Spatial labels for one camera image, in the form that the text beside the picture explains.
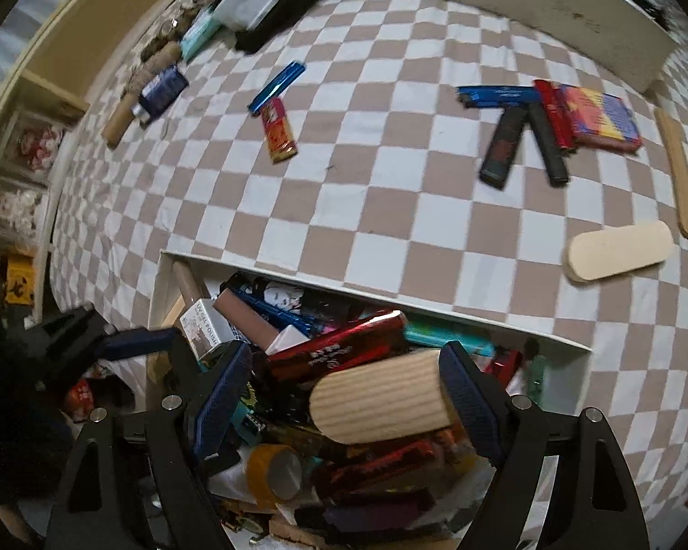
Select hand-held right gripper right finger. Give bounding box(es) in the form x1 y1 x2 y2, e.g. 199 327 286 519
437 341 651 550

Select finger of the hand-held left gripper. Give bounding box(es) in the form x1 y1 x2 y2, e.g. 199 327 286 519
26 305 116 396
94 328 178 363

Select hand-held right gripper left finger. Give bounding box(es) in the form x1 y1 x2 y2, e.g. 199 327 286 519
46 341 253 550

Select shallow white cardboard box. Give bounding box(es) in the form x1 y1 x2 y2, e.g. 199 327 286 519
146 249 594 550

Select oval wooden box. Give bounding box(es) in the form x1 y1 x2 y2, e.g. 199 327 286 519
308 349 456 446

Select long black lighter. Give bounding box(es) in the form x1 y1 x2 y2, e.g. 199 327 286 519
527 102 570 187

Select small red lighter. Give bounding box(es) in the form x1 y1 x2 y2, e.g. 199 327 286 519
484 349 522 385

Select cyan lighter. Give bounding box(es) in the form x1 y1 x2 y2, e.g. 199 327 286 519
404 321 497 359

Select green lighter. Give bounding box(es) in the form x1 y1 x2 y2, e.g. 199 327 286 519
526 355 548 405

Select yellow printed box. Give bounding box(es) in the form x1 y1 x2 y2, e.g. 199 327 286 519
3 255 38 307

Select small white carton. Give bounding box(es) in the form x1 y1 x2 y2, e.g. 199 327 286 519
179 298 236 359

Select brown tube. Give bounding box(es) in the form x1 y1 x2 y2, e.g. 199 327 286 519
213 288 279 347

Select orange tape roll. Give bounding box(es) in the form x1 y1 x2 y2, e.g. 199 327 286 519
246 444 305 510

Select clear box white trinkets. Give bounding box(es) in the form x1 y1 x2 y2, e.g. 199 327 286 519
0 180 52 242

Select purple lighter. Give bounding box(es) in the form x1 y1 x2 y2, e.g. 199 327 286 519
324 501 431 534

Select doll in clear box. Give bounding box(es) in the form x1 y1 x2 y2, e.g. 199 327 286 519
3 117 75 184

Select oval wooden lid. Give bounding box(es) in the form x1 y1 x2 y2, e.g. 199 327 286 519
566 219 674 283

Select wooden cylinder roll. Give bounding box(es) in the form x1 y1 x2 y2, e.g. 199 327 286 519
102 43 183 149

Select checkered bed sheet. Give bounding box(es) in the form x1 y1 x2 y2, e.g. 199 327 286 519
49 0 688 528

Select red patterned lighter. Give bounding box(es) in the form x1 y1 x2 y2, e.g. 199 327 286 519
261 97 299 164

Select brown camouflage toy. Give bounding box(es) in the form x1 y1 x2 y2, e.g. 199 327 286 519
139 34 178 65

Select metallic blue lighter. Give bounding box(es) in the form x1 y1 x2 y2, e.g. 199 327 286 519
248 60 307 112
455 85 543 111

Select dark red lighter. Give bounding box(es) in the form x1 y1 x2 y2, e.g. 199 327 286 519
533 79 579 154

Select flat wooden stick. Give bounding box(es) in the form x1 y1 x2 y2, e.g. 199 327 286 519
654 106 688 242

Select multicoloured small box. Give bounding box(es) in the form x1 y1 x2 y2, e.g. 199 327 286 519
559 85 644 154

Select wooden bedside shelf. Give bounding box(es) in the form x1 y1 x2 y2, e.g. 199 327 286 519
0 0 204 224

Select teal wet wipes pack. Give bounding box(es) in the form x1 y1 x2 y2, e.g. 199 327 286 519
179 8 224 63

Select white curtain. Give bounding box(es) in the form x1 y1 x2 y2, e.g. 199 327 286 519
0 0 107 110

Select black cloth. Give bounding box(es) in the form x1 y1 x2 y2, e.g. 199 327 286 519
234 0 373 54

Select white shoe box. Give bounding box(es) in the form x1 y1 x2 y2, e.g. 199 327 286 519
430 0 688 95

